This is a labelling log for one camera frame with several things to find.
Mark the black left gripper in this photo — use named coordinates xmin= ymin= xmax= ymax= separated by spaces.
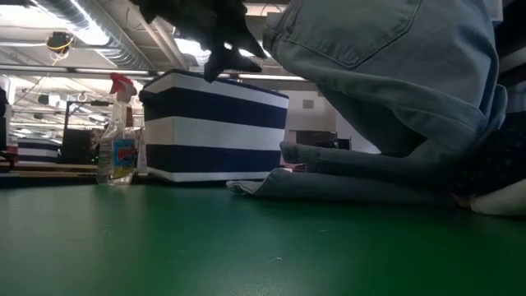
xmin=130 ymin=0 xmax=269 ymax=83

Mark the navy white striped laundry basket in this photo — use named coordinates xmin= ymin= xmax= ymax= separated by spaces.
xmin=138 ymin=68 xmax=290 ymax=183

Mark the grey garment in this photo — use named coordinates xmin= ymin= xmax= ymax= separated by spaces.
xmin=225 ymin=0 xmax=510 ymax=206

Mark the navy dotted shirt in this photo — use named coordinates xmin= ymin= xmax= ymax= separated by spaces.
xmin=450 ymin=110 xmax=526 ymax=199

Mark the white button shirt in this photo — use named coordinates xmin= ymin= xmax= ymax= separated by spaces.
xmin=469 ymin=179 xmax=526 ymax=218

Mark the bright ceiling light panel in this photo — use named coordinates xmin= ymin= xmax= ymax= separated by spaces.
xmin=174 ymin=38 xmax=211 ymax=58

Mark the black computer monitor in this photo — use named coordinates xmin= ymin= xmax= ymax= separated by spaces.
xmin=295 ymin=130 xmax=351 ymax=150

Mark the clear plastic bottle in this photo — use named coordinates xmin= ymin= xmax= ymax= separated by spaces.
xmin=95 ymin=100 xmax=139 ymax=186

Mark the light wooden desk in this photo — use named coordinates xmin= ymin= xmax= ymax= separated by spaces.
xmin=0 ymin=64 xmax=309 ymax=82

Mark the green table mat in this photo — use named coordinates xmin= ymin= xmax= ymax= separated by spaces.
xmin=0 ymin=183 xmax=526 ymax=296

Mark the small striped storage basket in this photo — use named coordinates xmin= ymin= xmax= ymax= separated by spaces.
xmin=16 ymin=138 xmax=62 ymax=164

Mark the white ceiling air unit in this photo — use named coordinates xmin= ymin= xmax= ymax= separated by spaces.
xmin=483 ymin=0 xmax=503 ymax=22

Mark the ribbed silver ventilation duct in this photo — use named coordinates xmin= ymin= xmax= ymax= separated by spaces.
xmin=35 ymin=0 xmax=153 ymax=71

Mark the black yellow cable reel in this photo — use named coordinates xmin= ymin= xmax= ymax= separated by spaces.
xmin=45 ymin=32 xmax=75 ymax=67

